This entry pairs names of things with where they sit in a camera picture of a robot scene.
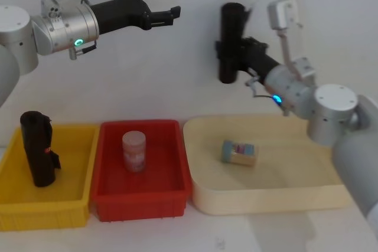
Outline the yellow plastic bin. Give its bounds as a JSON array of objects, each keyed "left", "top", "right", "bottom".
[{"left": 0, "top": 124, "right": 100, "bottom": 231}]

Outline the clear pack with blue cap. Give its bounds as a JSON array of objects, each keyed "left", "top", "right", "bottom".
[{"left": 221, "top": 140, "right": 261, "bottom": 169}]

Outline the left gripper cable with plug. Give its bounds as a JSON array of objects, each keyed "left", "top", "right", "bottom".
[{"left": 69, "top": 40, "right": 97, "bottom": 61}]

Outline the right gripper cable with plug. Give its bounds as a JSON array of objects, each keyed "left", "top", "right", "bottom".
[{"left": 244, "top": 75, "right": 274, "bottom": 100}]

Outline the red plastic bin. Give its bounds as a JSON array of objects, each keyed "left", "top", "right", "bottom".
[{"left": 88, "top": 119, "right": 193, "bottom": 223}]

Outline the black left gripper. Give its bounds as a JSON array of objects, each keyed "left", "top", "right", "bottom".
[{"left": 89, "top": 0, "right": 182, "bottom": 37}]

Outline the pink clear plastic jar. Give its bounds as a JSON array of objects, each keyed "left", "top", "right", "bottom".
[{"left": 122, "top": 131, "right": 147, "bottom": 174}]

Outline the gripper cable with plug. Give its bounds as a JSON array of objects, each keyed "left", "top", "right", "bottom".
[
  {"left": 244, "top": 75, "right": 274, "bottom": 100},
  {"left": 69, "top": 40, "right": 97, "bottom": 61}
]

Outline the black bag roll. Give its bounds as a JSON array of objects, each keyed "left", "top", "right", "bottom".
[
  {"left": 19, "top": 110, "right": 62, "bottom": 188},
  {"left": 217, "top": 2, "right": 252, "bottom": 84}
]

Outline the cream plastic tray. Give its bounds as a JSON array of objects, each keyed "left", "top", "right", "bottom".
[{"left": 183, "top": 114, "right": 351, "bottom": 217}]

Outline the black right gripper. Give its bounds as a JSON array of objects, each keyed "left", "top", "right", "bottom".
[{"left": 214, "top": 35, "right": 281, "bottom": 81}]

